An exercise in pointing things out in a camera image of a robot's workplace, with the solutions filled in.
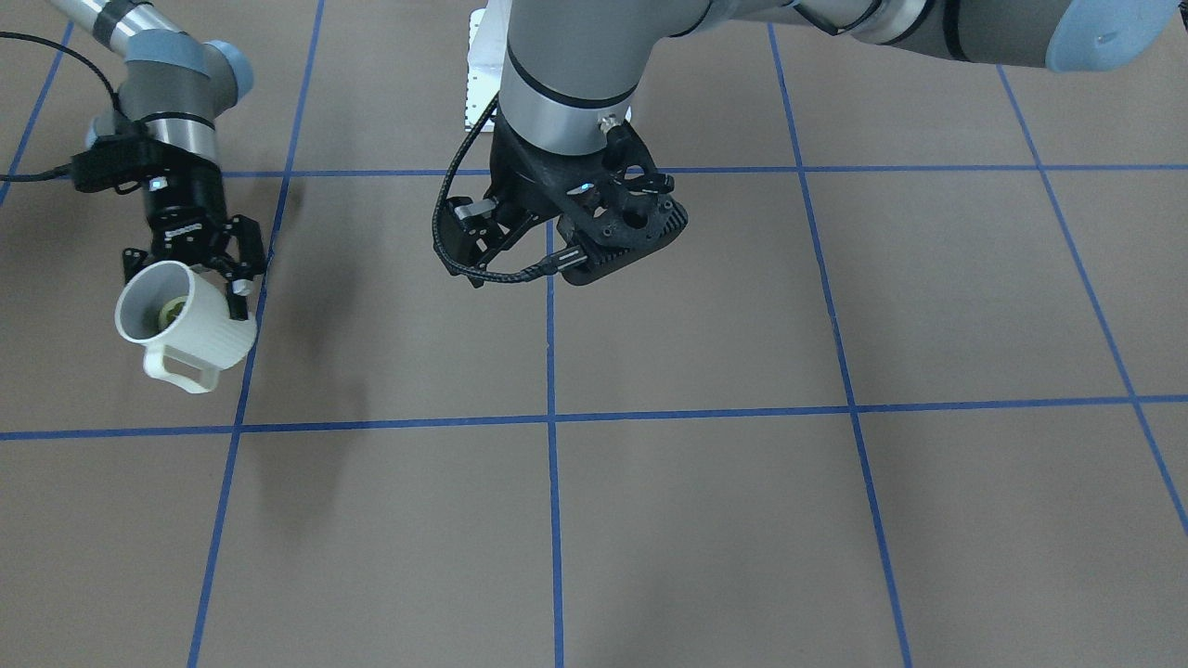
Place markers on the white ribbed mug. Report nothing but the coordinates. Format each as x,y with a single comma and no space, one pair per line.
200,345

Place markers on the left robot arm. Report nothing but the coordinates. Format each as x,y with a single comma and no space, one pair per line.
1055,36

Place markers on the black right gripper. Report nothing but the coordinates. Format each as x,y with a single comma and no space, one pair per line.
188,196

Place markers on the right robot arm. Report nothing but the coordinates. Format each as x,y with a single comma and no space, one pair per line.
159,138

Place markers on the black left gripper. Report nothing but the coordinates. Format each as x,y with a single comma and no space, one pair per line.
516,186

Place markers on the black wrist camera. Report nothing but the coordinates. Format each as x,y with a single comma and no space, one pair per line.
117,162

